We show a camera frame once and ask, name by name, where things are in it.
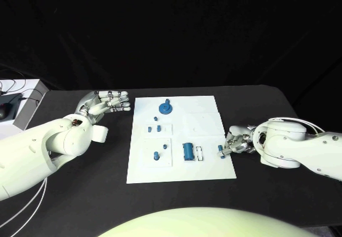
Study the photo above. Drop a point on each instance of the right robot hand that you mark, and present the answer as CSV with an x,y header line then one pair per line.
x,y
240,144

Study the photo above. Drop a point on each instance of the blue gear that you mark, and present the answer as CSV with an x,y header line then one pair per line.
x,y
163,109

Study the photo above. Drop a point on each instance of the white task board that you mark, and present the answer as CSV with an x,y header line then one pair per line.
x,y
202,170

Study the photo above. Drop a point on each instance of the blue thick peg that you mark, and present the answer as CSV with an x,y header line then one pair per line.
x,y
156,155

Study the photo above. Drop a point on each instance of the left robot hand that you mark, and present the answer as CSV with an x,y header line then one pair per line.
x,y
107,100

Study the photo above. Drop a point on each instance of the white side desk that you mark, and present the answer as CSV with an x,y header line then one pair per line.
x,y
29,88

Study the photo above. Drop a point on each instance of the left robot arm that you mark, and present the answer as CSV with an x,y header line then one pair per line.
x,y
39,148

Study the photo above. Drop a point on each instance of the blue long peg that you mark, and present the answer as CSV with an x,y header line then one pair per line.
x,y
219,148

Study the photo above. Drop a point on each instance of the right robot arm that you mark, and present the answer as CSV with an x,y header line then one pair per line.
x,y
293,148

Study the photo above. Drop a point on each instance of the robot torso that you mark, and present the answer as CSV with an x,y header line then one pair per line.
x,y
208,224

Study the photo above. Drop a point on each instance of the blue large cylinder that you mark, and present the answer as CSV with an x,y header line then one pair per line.
x,y
188,150

